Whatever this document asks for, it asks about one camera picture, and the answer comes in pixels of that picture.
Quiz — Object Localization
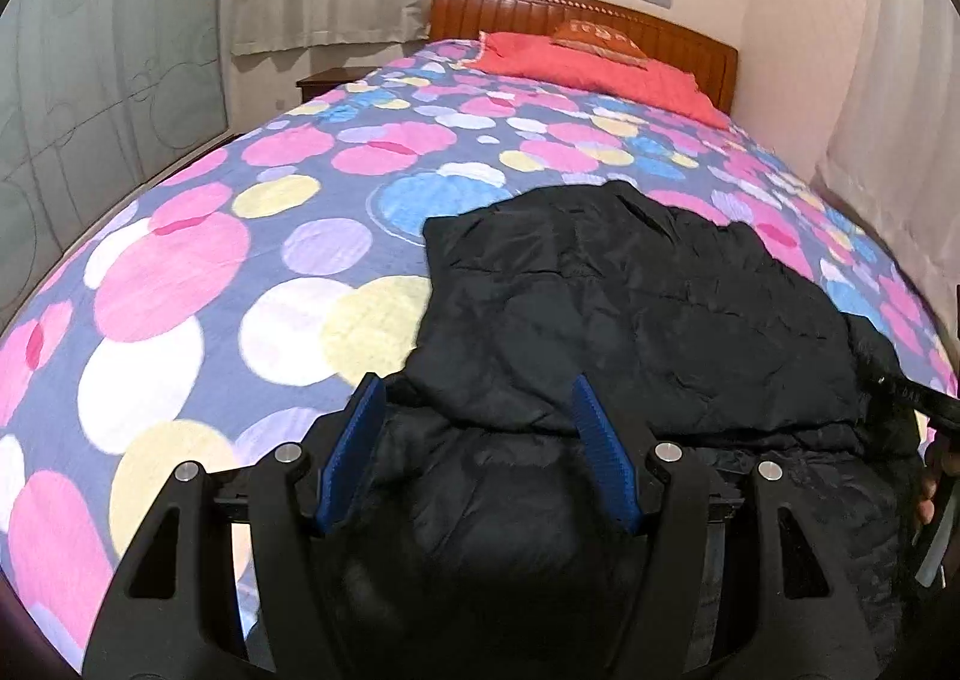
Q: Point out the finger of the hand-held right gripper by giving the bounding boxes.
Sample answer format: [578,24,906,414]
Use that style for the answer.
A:
[862,366,960,430]

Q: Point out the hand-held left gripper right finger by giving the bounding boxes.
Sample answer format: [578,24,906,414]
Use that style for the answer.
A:
[572,374,880,680]

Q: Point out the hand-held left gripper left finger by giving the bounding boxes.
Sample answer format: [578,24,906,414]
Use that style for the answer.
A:
[81,372,388,680]

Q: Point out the black puffer jacket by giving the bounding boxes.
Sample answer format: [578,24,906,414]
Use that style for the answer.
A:
[330,179,931,680]

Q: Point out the person's right hand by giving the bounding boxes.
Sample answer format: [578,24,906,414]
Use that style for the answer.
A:
[915,459,944,529]

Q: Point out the polka dot bedsheet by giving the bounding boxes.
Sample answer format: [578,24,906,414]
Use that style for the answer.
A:
[0,37,960,673]

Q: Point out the dark wooden nightstand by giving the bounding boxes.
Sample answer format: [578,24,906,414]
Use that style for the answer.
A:
[296,66,370,103]

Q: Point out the red pillow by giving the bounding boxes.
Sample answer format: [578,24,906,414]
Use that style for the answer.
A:
[471,31,730,130]

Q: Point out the small orange patterned pillow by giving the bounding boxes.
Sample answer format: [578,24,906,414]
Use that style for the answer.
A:
[553,20,647,67]

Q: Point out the wooden headboard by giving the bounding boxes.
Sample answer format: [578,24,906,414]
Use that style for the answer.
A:
[430,0,740,112]

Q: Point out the wardrobe with frosted glass doors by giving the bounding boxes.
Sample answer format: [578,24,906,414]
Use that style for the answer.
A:
[0,0,230,343]

